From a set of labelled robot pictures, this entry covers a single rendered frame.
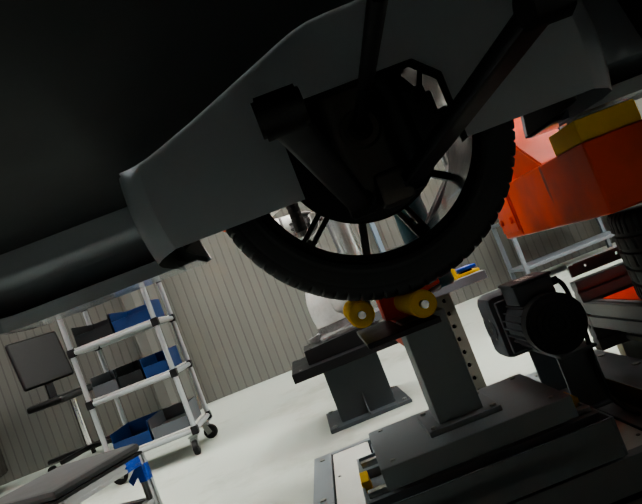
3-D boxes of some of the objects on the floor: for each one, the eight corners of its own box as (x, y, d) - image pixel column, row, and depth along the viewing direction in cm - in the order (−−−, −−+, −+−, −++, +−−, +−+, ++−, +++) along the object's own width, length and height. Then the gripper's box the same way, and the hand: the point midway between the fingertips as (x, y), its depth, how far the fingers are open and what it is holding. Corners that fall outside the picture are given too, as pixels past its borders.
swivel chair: (146, 432, 491) (102, 311, 496) (115, 456, 424) (65, 317, 430) (71, 461, 492) (28, 341, 498) (28, 489, 426) (-21, 351, 431)
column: (467, 417, 205) (422, 302, 207) (460, 411, 215) (417, 301, 217) (495, 407, 205) (449, 291, 207) (486, 401, 215) (443, 291, 217)
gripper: (327, 228, 206) (337, 222, 182) (291, 239, 204) (296, 235, 180) (320, 207, 206) (329, 198, 182) (284, 218, 204) (289, 211, 180)
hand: (312, 218), depth 185 cm, fingers closed
